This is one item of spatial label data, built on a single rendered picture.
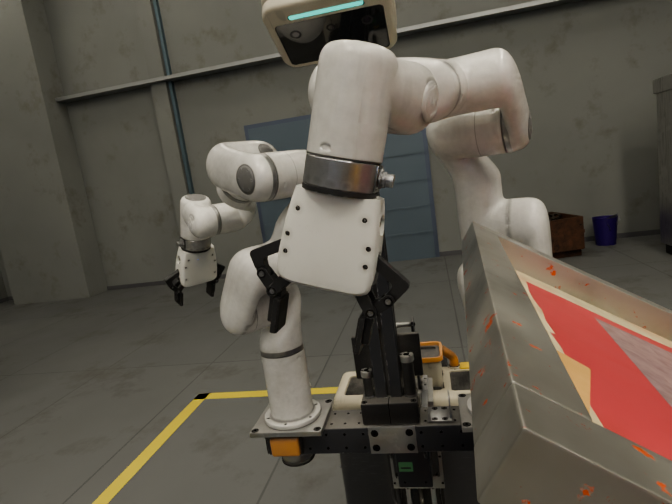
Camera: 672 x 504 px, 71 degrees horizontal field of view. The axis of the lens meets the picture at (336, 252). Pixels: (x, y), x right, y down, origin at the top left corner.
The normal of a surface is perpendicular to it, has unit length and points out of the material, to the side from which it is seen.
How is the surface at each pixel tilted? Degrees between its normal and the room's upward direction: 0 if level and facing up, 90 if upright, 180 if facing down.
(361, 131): 99
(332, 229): 92
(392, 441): 90
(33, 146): 90
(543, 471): 90
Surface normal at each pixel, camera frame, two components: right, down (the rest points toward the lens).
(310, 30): 0.04, 0.96
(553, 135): -0.18, 0.18
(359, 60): 0.04, 0.18
